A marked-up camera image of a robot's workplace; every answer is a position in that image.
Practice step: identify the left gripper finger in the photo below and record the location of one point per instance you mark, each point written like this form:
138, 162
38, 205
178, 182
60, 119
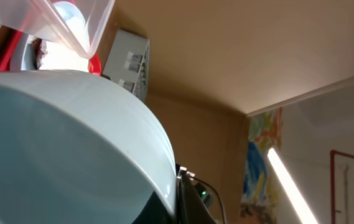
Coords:
191, 208

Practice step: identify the light blue bowl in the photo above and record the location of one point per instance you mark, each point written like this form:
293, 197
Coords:
77, 148

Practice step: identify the white paper napkin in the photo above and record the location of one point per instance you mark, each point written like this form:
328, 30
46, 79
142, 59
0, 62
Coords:
57, 56

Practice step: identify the grey dishwasher rack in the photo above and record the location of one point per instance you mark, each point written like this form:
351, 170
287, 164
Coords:
128, 63

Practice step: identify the ceiling light strip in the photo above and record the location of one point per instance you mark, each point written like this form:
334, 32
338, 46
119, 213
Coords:
296, 199

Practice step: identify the clear plastic bin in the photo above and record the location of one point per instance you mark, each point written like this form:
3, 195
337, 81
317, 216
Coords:
40, 18

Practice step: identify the light blue plate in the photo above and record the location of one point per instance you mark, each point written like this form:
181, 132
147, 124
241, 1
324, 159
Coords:
24, 56

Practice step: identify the red serving tray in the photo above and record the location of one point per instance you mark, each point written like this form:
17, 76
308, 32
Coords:
9, 47

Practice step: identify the colourful wall painting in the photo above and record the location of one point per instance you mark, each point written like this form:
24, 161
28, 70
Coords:
260, 191

